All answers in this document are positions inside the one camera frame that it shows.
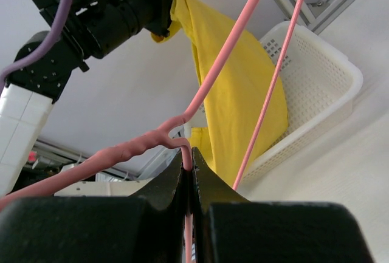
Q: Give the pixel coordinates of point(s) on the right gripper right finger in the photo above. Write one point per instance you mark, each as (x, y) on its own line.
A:
(230, 228)

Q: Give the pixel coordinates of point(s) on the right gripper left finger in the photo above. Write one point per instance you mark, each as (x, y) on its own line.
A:
(147, 226)

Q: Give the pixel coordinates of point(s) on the pink wire hanger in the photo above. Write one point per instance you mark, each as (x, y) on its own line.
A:
(160, 136)

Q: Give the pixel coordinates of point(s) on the yellow trousers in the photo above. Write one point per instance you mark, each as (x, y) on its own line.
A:
(234, 102)

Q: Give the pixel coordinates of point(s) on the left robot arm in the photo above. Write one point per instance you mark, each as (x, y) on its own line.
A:
(34, 82)

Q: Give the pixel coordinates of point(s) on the white plastic basket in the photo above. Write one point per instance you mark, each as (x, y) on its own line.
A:
(315, 91)

